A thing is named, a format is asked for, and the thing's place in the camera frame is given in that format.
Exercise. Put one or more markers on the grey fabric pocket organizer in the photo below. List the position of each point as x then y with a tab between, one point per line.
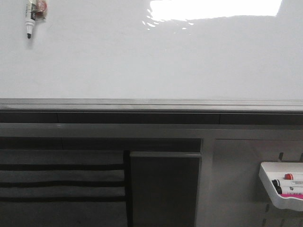
65	188

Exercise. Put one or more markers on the black whiteboard marker pen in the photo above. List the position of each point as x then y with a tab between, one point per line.
35	9

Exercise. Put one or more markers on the red capped marker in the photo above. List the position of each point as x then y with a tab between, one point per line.
294	176

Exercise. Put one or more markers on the white whiteboard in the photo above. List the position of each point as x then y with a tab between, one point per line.
187	55

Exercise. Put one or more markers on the white plastic marker tray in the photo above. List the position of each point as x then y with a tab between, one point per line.
276	170

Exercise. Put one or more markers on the black capped marker upper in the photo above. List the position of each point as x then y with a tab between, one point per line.
287	183

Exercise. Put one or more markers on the grey metal frame stand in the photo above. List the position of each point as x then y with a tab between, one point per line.
230	192

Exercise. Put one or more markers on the black capped marker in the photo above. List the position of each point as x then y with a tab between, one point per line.
287	183
289	190

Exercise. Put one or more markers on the dark grey panel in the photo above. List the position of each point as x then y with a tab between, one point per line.
165	188

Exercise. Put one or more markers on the black capped marker lower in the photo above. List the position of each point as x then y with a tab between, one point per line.
289	190

